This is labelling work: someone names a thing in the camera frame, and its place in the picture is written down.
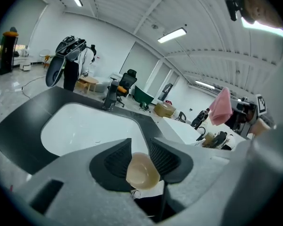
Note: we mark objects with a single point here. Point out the beige bowl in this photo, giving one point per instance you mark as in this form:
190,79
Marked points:
141,172

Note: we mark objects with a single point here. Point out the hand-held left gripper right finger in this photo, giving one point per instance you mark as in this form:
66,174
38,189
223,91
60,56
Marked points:
198,173

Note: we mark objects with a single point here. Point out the cardboard box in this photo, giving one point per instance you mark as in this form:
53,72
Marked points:
164,109

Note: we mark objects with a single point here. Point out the black head-worn camera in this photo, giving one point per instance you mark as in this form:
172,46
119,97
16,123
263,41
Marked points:
233,7

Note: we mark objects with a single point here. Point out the black office chair orange cushion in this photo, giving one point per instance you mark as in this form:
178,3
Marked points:
125,85

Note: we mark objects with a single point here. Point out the white sink basin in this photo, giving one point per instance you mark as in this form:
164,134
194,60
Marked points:
89,129

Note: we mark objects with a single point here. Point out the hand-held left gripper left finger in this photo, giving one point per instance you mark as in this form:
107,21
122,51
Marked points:
68,185

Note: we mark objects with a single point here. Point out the black and red robot device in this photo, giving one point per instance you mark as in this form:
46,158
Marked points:
200,118

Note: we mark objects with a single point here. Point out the person's black trousers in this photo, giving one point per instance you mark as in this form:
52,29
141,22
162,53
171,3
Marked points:
153,207

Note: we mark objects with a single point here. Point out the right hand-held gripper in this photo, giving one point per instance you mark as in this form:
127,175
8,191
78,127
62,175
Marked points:
248,113

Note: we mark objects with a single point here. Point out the black cabinet with orange top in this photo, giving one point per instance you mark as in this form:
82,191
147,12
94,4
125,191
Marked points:
7,54

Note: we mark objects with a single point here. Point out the pink cloth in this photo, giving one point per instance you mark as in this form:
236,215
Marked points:
220,108

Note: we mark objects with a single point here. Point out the person's white shoe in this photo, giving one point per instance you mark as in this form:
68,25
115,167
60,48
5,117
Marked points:
136,193

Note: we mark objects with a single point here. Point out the person's head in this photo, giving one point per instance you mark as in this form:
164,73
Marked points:
259,5

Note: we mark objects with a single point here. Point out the person's grey shirt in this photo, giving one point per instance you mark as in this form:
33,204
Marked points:
268,168

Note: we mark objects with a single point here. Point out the white worktop block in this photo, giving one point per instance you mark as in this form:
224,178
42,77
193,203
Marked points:
182,129

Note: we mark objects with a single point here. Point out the framed picture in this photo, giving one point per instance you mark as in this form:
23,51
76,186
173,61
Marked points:
167,91

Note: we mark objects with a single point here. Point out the small black curved faucet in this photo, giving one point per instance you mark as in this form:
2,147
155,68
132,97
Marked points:
201,133

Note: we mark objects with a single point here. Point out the white drawer unit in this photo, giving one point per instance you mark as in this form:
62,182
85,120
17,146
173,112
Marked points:
25,66

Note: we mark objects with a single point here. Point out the black sink counter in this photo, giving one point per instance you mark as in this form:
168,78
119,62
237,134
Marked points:
21,123

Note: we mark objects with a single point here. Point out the person's right forearm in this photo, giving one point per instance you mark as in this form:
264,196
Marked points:
260,128

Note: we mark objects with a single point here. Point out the low wooden table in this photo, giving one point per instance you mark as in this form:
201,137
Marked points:
86,83

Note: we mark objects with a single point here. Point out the black and white robot device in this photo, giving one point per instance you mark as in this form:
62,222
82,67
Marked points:
222,139

